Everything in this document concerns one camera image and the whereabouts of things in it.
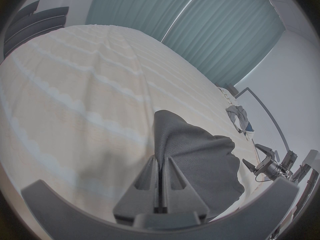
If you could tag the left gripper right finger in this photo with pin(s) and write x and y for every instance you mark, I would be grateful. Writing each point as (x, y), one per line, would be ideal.
(180, 196)

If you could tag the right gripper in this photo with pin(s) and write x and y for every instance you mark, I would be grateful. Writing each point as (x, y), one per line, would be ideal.
(267, 165)

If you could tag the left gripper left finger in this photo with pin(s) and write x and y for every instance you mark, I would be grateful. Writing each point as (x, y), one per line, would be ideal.
(142, 196)

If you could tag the black T-shirt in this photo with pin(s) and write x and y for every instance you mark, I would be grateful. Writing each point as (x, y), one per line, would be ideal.
(200, 159)

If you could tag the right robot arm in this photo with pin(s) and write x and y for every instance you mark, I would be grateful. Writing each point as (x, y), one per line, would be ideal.
(307, 164)

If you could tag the pile of clothes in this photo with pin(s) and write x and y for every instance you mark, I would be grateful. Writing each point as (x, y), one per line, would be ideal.
(238, 117)

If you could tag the bed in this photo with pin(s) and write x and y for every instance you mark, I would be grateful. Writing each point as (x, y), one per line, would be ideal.
(87, 96)

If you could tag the white printed pillow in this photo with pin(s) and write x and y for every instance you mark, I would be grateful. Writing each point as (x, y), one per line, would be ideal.
(226, 94)

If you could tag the grey bedside table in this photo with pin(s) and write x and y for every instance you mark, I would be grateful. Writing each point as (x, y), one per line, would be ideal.
(232, 89)

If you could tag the blue-green curtain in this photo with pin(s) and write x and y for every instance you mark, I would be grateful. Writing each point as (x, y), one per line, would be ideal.
(140, 6)
(225, 34)

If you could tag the black chest of drawers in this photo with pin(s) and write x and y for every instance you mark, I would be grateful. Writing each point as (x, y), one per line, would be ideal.
(35, 24)

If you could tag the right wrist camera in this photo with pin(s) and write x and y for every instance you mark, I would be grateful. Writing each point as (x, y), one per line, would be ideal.
(290, 158)

